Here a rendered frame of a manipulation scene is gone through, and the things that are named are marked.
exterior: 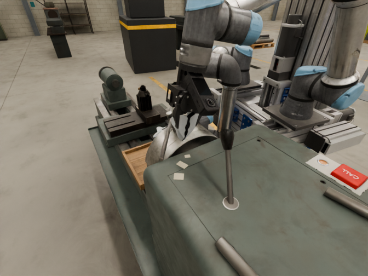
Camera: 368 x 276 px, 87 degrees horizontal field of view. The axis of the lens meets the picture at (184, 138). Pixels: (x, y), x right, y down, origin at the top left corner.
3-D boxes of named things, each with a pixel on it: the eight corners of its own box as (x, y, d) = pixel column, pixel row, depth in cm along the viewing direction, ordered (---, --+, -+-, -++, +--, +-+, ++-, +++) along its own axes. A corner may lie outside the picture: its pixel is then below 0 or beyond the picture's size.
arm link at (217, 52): (233, 64, 136) (218, 82, 91) (212, 62, 140) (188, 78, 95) (235, 45, 130) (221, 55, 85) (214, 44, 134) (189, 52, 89)
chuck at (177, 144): (226, 172, 92) (222, 120, 71) (170, 211, 83) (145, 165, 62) (221, 167, 94) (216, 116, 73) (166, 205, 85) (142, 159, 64)
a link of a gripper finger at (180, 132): (174, 132, 60) (178, 104, 56) (184, 142, 56) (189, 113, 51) (165, 133, 58) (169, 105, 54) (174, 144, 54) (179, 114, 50)
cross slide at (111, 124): (171, 119, 139) (171, 114, 137) (110, 137, 121) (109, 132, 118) (160, 109, 152) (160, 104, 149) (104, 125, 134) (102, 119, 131)
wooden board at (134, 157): (200, 164, 110) (200, 159, 108) (141, 190, 95) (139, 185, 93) (174, 138, 131) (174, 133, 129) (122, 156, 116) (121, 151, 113)
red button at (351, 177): (364, 182, 50) (369, 176, 49) (353, 191, 47) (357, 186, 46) (339, 168, 54) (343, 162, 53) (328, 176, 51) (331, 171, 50)
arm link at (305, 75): (300, 88, 99) (310, 61, 91) (325, 98, 89) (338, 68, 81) (282, 92, 95) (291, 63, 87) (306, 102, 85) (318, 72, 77)
